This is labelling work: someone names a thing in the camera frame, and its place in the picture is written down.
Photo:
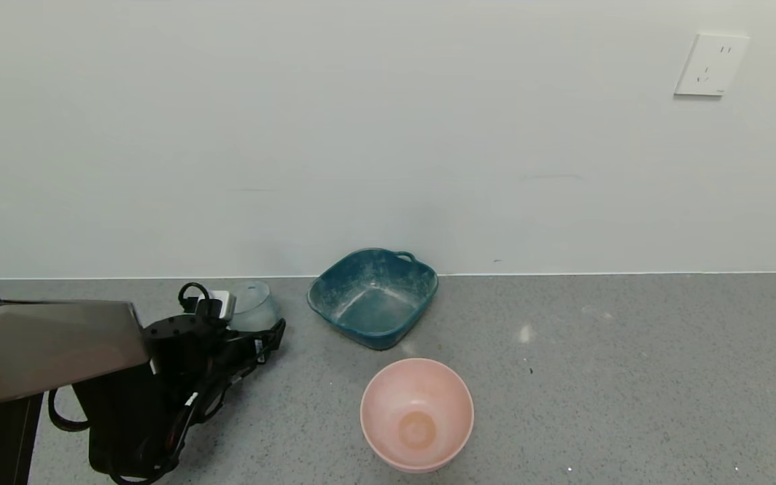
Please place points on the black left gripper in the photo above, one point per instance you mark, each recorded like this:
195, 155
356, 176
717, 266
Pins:
261, 349

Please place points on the white wall socket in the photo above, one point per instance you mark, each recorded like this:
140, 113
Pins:
711, 65

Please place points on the clear ribbed plastic cup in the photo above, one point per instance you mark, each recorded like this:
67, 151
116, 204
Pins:
256, 311

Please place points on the pink round bowl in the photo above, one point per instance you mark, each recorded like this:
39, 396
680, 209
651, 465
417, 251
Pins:
417, 414

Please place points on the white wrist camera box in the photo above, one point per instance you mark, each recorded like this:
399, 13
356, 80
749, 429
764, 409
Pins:
223, 304

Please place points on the dark teal square basin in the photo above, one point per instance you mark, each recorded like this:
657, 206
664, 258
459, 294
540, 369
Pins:
374, 303

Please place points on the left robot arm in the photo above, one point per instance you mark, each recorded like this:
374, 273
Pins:
44, 343

